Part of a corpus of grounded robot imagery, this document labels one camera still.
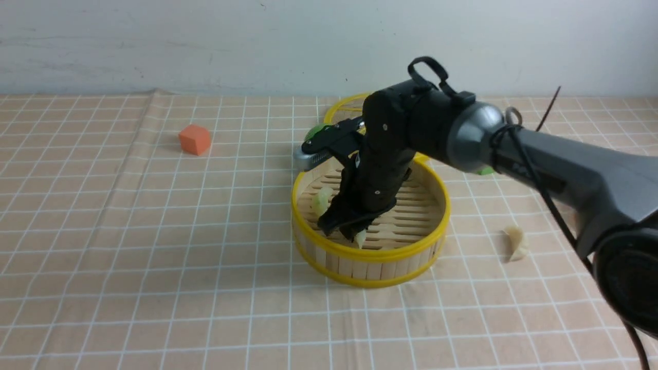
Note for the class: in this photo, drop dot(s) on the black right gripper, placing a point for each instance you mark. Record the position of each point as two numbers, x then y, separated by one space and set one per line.
368 190

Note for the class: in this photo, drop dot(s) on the pale green dumpling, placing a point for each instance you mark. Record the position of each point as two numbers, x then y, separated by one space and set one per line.
321 201
360 238

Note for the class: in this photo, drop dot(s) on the white dumpling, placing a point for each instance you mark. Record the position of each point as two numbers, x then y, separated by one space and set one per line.
518 243

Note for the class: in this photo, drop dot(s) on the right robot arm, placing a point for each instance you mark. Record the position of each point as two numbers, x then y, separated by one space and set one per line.
604 199

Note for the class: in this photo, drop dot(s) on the bamboo steamer tray yellow rim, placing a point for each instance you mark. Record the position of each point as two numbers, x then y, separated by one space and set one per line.
398 246

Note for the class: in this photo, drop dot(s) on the bamboo steamer lid yellow rim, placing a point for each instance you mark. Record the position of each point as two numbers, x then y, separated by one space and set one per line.
346 108

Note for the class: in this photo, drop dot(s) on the toy watermelon ball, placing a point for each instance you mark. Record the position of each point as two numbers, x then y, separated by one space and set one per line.
313 131

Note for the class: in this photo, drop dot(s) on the green cube block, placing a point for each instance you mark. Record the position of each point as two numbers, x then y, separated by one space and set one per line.
487 170

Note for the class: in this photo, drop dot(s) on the orange cube block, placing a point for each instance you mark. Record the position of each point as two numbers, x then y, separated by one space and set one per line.
194 140

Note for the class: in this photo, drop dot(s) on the beige checkered tablecloth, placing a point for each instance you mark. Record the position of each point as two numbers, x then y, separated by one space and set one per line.
121 251

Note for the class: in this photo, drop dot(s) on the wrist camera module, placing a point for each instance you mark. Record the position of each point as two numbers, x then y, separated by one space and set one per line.
336 141

